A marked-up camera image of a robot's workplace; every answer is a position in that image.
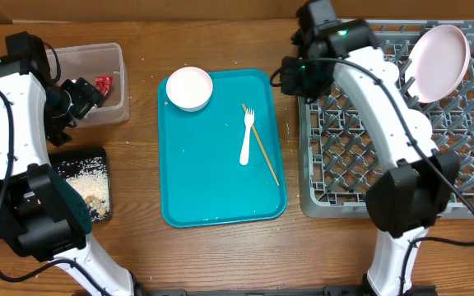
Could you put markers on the pink bowl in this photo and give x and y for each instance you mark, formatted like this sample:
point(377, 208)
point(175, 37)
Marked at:
point(189, 88)

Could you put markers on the clear plastic bin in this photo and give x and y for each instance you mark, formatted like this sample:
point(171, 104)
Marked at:
point(90, 62)

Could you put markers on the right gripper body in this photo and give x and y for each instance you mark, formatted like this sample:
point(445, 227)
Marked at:
point(306, 79)

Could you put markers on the white plastic fork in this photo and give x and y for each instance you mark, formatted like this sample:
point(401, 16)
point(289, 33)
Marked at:
point(245, 149)

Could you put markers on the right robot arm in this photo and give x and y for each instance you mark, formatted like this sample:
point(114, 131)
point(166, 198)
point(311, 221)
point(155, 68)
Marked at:
point(408, 197)

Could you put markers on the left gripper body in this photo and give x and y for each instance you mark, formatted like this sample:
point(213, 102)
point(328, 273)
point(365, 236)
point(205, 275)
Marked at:
point(66, 101)

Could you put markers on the wooden chopstick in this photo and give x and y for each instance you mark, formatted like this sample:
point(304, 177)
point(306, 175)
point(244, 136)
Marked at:
point(261, 146)

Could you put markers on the teal serving tray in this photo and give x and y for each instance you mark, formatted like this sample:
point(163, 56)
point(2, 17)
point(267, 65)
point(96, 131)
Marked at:
point(201, 180)

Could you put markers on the peanut shells pile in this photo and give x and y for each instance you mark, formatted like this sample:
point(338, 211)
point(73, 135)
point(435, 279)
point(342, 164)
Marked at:
point(98, 208)

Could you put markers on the white round plate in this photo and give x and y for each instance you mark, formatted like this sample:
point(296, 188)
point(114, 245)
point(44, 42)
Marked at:
point(439, 61)

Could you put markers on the black plastic tray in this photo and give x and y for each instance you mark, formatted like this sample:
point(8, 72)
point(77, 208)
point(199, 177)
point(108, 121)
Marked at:
point(81, 154)

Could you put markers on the red snack wrapper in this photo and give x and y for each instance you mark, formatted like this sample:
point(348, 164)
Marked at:
point(104, 84)

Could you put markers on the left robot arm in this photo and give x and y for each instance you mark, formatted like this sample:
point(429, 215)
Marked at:
point(41, 215)

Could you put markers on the spilled white rice pile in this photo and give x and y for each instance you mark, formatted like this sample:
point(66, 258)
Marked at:
point(89, 177)

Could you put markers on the grey dishwasher rack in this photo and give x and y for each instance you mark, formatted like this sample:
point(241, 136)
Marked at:
point(338, 162)

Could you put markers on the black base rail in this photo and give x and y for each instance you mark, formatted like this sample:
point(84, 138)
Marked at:
point(338, 290)

